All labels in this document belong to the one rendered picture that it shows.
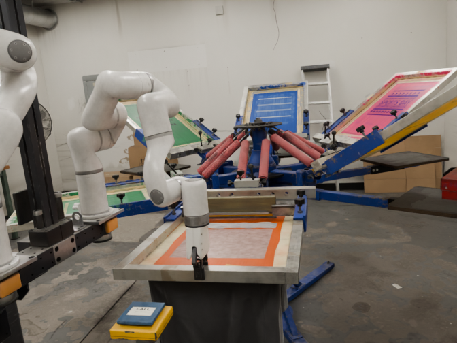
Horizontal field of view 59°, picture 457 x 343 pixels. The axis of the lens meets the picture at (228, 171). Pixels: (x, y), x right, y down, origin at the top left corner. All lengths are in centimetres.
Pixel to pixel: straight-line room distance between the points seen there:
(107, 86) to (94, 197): 41
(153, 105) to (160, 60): 504
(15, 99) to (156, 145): 38
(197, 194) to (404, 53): 500
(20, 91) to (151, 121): 34
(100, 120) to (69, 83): 555
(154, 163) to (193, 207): 17
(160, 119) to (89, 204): 45
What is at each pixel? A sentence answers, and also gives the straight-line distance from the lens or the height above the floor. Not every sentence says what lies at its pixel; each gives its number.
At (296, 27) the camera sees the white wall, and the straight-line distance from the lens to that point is 587.
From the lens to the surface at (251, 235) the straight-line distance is 162.
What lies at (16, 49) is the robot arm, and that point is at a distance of 109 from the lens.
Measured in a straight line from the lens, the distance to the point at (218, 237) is 163.
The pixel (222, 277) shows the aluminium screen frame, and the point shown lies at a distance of 125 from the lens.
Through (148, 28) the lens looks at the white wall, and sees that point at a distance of 634.
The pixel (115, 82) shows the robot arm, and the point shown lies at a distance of 125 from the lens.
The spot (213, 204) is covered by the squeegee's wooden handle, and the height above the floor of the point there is 104.
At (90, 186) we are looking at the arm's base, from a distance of 147.
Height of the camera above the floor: 154
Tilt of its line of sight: 11 degrees down
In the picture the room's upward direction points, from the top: 5 degrees counter-clockwise
